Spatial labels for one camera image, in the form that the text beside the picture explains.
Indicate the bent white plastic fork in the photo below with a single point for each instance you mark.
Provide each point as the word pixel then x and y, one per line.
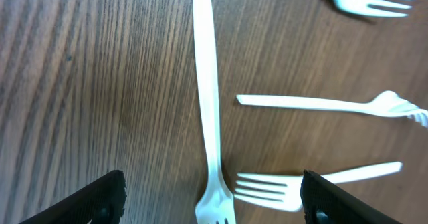
pixel 387 104

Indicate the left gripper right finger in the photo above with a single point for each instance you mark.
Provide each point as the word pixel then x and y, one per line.
pixel 326 203

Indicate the white fork diagonal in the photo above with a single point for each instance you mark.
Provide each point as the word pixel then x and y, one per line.
pixel 217 204

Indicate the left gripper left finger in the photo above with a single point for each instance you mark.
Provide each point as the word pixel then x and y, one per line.
pixel 102 201

